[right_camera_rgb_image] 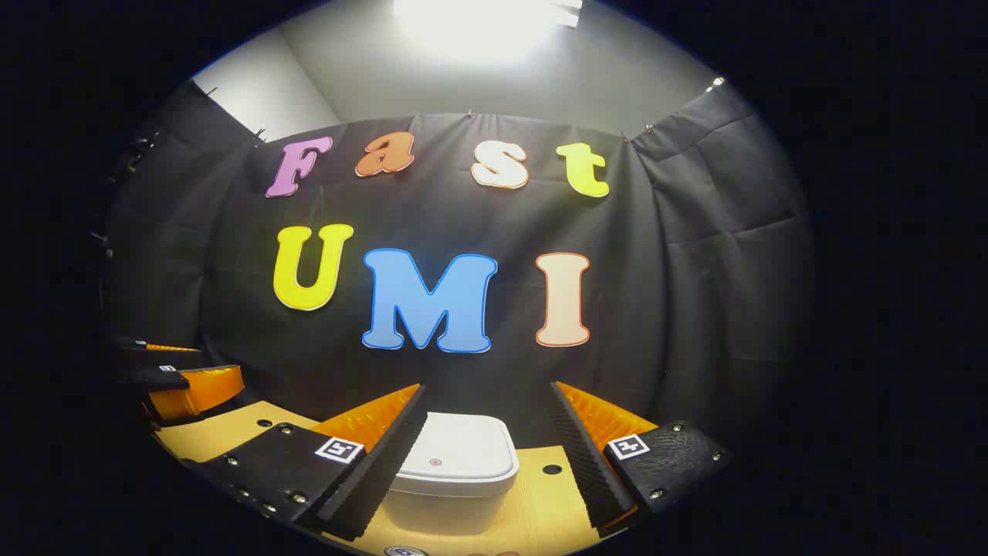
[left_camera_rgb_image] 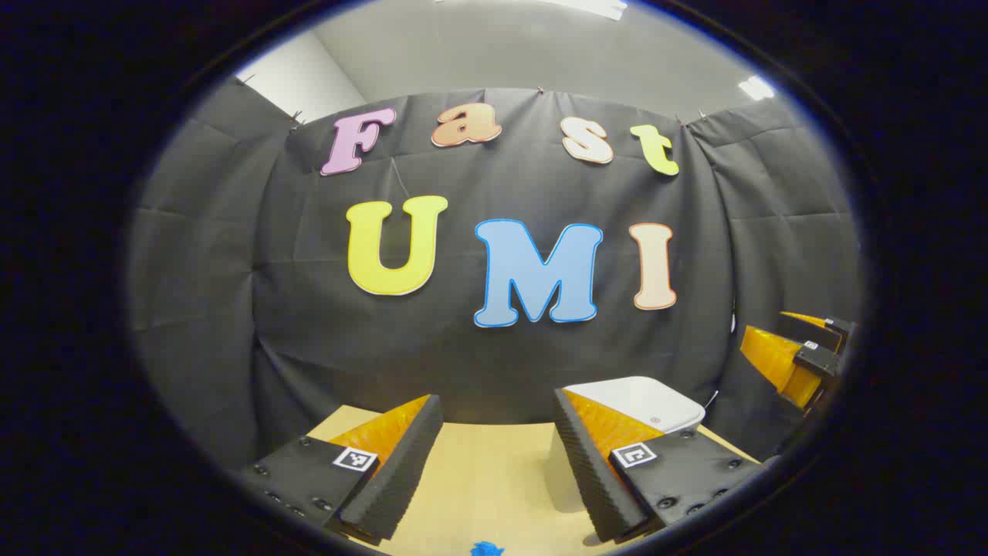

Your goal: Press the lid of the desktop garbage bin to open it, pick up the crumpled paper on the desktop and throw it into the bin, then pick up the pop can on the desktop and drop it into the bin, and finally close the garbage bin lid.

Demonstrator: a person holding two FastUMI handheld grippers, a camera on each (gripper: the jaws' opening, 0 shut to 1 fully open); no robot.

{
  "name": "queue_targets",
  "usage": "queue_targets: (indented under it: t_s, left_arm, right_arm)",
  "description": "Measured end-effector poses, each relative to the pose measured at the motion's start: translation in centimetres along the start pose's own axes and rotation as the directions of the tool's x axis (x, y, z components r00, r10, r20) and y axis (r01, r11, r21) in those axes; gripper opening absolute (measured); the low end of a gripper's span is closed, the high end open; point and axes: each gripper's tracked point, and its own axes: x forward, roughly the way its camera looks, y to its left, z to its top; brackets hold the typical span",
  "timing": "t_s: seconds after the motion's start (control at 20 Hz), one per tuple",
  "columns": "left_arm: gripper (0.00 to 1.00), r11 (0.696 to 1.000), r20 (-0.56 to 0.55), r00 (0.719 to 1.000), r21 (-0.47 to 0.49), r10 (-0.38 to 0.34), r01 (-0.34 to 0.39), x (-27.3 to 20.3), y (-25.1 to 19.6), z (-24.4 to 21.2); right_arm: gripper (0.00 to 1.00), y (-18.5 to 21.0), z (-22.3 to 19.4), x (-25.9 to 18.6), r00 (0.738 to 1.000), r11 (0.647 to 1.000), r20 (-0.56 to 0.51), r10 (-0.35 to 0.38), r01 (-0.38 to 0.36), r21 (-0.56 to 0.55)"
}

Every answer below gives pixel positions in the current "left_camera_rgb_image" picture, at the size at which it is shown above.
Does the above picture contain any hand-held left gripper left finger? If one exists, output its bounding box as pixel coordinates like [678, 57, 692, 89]
[239, 394, 445, 545]

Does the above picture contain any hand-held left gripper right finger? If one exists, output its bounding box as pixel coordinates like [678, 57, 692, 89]
[552, 388, 769, 544]

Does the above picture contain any white desktop garbage bin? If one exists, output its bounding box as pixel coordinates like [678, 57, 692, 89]
[546, 376, 707, 514]

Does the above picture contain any wooden desktop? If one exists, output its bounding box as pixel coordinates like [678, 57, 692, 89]
[305, 405, 761, 556]

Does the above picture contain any black backdrop cloth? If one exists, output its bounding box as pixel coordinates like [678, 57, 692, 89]
[127, 77, 864, 472]

